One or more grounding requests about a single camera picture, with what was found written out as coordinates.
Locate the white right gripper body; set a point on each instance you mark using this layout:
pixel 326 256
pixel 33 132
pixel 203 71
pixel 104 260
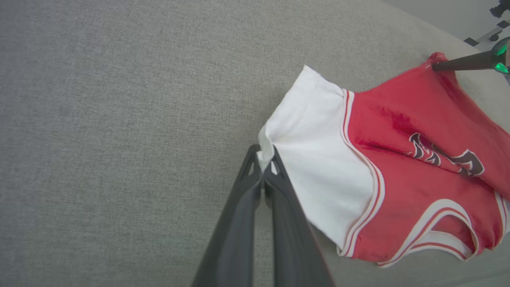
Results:
pixel 503 57

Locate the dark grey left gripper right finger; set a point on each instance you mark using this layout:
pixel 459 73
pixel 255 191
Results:
pixel 291 239

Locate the black clamp device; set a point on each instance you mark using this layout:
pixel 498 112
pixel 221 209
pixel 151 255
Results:
pixel 501 8

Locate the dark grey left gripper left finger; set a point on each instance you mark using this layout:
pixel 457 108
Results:
pixel 235 239

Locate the black tape strip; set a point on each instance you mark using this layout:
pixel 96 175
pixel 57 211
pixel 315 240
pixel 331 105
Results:
pixel 503 24
pixel 471 41

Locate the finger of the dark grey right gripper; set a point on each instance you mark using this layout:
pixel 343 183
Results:
pixel 466 63

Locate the white partition panel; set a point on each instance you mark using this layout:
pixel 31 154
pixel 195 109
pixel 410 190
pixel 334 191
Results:
pixel 438 12

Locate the red and white basketball jersey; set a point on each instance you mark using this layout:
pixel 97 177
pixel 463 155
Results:
pixel 418 187

